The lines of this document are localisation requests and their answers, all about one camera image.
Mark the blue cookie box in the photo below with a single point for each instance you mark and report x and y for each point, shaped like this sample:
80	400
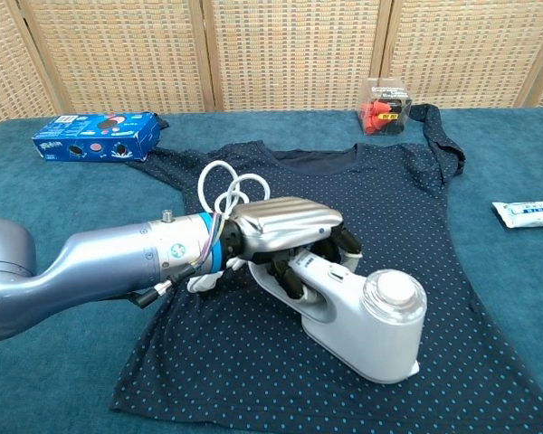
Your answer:
95	135

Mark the woven bamboo folding screen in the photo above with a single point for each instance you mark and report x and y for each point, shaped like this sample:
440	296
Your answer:
298	50

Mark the teal table cover cloth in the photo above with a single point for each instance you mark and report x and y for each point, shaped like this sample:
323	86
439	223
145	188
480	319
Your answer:
50	375

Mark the white handheld steamer with cord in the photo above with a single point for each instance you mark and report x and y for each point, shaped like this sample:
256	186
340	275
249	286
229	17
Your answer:
371	334

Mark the clear coffee capsule box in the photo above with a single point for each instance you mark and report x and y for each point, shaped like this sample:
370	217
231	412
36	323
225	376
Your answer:
384	108

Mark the navy polka dot shirt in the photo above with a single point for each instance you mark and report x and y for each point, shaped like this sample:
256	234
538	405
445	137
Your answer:
262	361

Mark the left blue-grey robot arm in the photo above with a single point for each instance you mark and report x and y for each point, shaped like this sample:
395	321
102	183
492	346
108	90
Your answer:
108	257

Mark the white blue toothpaste tube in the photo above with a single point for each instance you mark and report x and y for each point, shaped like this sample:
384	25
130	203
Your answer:
529	214

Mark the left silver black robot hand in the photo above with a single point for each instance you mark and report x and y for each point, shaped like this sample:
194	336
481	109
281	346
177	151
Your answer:
280	226

